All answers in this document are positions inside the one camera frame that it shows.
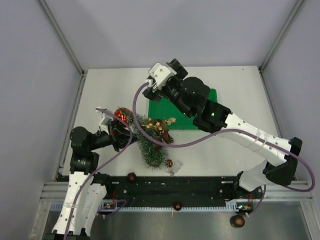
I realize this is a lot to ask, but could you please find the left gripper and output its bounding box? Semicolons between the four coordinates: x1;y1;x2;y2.
88;119;142;152

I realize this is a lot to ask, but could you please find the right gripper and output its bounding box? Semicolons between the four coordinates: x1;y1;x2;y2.
143;59;194;119

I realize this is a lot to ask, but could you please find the green plastic tray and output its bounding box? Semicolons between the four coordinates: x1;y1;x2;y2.
147;88;219;131

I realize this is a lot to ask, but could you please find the large red glitter bauble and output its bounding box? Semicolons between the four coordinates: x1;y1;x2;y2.
114;107;134;126

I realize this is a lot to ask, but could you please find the brown ribbon pine cone decoration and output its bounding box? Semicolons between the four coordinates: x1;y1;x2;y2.
142;118;174;144

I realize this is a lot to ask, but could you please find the large brown matte bauble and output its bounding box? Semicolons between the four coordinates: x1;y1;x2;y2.
127;172;137;183

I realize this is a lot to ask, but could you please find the small green christmas tree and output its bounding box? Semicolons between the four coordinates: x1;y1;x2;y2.
129;113;168;169

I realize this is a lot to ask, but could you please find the frosted pine cone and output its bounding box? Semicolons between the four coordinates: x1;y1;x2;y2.
165;159;173;168

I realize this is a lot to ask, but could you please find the clear battery box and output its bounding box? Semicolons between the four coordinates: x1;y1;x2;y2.
167;161;183;176

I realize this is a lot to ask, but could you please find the small brown shiny bauble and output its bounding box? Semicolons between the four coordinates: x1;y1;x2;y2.
172;201;182;211

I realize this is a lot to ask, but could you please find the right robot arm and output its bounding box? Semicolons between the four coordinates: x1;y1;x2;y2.
143;59;302;198

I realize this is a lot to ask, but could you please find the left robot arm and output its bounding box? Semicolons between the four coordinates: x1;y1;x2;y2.
43;121;138;240

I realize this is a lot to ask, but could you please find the gold ribbed ornament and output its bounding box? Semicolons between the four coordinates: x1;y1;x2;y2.
165;117;176;125

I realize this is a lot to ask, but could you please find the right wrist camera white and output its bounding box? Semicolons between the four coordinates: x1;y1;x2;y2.
145;62;176;92

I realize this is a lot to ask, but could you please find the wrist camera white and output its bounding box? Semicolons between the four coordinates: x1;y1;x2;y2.
95;107;117;134
145;62;176;92

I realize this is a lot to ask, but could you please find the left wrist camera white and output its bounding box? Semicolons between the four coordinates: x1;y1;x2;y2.
95;107;117;134

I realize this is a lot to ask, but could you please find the white cable duct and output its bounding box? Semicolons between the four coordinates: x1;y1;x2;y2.
50;201;254;214

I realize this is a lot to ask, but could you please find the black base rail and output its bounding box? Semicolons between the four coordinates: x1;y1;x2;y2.
103;176;262;207

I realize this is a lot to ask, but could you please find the right aluminium frame post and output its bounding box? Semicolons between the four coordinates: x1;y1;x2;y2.
259;0;311;73

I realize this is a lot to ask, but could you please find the aluminium frame post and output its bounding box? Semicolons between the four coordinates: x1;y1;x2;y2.
37;0;86;76
259;0;311;73

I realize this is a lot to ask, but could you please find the left aluminium frame post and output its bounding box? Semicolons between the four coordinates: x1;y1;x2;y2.
37;0;86;76

